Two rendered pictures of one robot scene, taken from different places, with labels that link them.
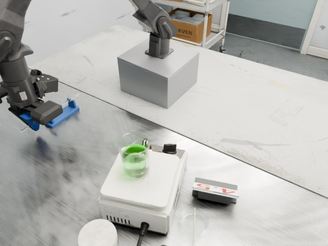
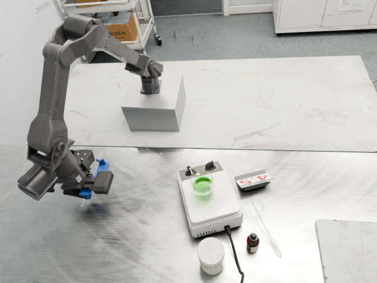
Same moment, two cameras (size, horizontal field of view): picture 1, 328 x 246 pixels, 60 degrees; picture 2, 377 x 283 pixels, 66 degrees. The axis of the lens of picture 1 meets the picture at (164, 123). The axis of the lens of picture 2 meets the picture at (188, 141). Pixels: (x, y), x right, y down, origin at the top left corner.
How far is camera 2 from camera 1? 28 cm
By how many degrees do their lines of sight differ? 16
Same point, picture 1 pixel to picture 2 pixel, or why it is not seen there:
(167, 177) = (228, 189)
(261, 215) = (289, 182)
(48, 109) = (105, 179)
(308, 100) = (274, 80)
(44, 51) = not seen: outside the picture
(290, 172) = (290, 143)
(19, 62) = (69, 155)
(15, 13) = (58, 120)
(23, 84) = (76, 169)
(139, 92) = (149, 127)
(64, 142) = (119, 196)
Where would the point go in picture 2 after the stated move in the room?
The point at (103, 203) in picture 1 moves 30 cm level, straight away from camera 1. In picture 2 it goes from (195, 228) to (118, 163)
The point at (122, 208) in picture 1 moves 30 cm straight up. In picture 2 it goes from (210, 224) to (197, 141)
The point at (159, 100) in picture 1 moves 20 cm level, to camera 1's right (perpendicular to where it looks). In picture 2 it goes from (170, 127) to (223, 104)
